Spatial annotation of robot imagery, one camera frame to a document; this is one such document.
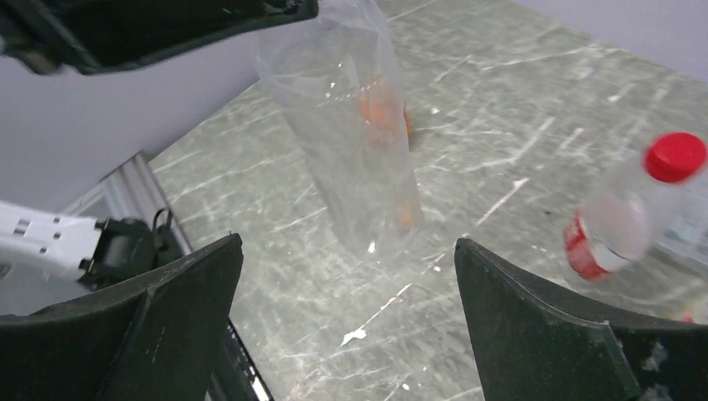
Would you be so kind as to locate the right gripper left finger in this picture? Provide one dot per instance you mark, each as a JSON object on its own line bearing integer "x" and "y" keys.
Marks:
{"x": 152, "y": 337}

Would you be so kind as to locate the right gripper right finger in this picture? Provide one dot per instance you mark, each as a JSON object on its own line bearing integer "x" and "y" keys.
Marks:
{"x": 535, "y": 340}

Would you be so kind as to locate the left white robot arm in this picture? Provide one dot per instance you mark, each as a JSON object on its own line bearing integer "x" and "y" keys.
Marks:
{"x": 79, "y": 249}

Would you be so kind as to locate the red bottle cap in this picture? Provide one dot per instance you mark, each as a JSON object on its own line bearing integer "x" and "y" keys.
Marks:
{"x": 675, "y": 157}

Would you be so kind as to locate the small red label bottle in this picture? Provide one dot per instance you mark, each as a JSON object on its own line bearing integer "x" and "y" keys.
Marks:
{"x": 622, "y": 219}

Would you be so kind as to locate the aluminium rail frame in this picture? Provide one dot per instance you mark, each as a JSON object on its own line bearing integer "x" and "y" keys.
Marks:
{"x": 130, "y": 191}

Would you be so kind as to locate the clear water bottle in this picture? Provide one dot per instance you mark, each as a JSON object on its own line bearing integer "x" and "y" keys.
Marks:
{"x": 314, "y": 71}

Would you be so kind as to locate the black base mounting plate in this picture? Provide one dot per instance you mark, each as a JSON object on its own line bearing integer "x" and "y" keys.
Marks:
{"x": 235, "y": 376}

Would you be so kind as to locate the orange juice bottle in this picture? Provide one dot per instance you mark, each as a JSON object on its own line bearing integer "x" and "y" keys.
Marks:
{"x": 381, "y": 110}

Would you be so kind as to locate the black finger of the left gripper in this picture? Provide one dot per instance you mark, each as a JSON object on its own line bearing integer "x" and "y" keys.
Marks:
{"x": 110, "y": 36}

